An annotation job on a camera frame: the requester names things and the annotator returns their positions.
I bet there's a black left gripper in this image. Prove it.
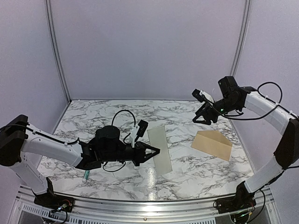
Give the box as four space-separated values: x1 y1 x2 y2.
101 142 160 167

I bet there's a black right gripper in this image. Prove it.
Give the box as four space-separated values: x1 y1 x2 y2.
193 97 241 125

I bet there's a cream letter paper sheet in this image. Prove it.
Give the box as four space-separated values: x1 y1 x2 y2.
148 126 172 175

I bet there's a brown kraft paper envelope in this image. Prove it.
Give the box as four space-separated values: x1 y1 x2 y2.
191 130 233 161

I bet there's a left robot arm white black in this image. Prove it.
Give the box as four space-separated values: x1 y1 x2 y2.
0 114 160 208

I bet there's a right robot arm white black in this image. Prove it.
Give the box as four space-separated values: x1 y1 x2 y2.
192 85 299 209

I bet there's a white green glue stick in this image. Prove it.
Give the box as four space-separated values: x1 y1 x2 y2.
82 170 90 183

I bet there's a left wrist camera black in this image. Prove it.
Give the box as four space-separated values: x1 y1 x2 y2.
136 120 148 137

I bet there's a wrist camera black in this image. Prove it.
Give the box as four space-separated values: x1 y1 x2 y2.
218 76 238 98
136 120 148 137

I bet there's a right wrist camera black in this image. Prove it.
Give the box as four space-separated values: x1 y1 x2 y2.
218 76 238 98

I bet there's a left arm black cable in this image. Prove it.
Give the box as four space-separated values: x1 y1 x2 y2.
101 110 137 172

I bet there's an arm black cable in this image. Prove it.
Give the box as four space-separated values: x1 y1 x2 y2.
224 81 283 121
101 110 137 172

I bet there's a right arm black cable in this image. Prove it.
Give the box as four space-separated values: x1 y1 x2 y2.
224 81 283 121

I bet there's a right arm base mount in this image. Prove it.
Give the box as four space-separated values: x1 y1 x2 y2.
213 196 256 214

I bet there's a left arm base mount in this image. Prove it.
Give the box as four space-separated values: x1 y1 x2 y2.
33 177 75 213

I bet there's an aluminium table front rail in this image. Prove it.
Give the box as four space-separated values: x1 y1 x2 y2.
8 185 281 224

